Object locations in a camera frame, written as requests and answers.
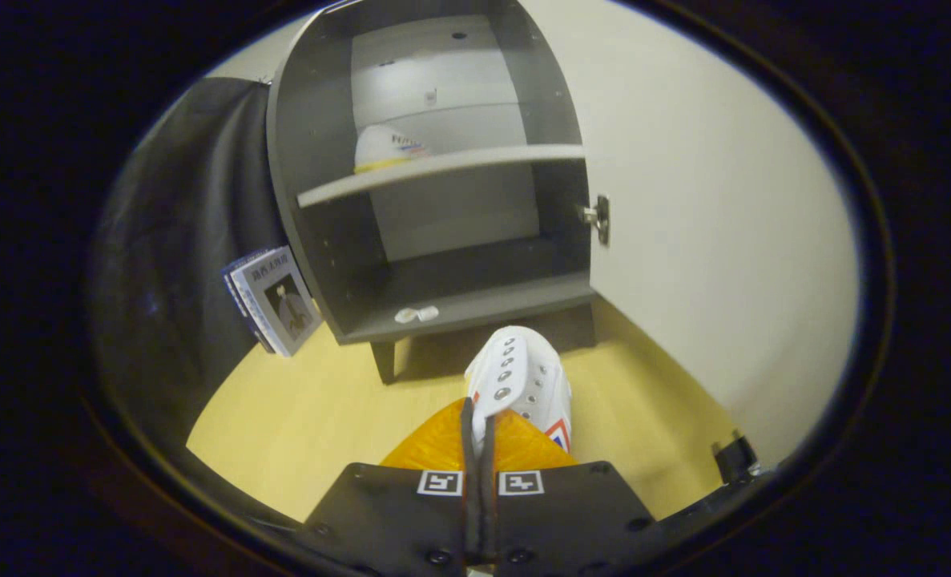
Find grey shoe cabinet door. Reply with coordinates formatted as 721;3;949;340
519;0;860;470

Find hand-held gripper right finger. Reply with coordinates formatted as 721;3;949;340
481;409;660;577

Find white shoe with yellow sole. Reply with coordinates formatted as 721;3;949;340
353;124;429;175

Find metal door hinge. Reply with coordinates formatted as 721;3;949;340
579;194;610;246

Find blue cover book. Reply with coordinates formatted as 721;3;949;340
221;250;277;353

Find white lace-up shoe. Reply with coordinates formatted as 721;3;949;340
465;325;574;454

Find black backdrop cloth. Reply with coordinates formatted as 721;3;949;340
91;76;340;458

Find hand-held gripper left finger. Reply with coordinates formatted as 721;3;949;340
295;397;482;577

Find small black object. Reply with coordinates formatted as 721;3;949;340
711;431;761;486

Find grey shoe cabinet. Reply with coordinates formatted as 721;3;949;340
265;0;604;385

